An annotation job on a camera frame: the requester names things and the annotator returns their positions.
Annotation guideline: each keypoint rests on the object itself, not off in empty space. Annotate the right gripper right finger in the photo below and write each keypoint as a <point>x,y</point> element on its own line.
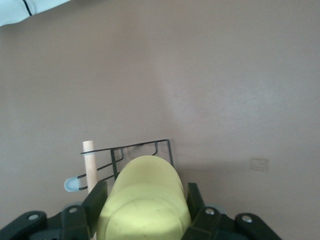
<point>212,225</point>

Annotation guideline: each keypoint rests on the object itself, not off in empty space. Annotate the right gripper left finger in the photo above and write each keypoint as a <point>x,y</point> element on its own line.
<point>75,222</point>

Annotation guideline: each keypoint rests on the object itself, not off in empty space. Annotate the yellow plastic cup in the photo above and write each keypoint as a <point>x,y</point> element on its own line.
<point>145,195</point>

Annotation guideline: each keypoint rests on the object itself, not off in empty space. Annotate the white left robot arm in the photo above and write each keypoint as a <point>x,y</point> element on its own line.
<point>15,10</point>

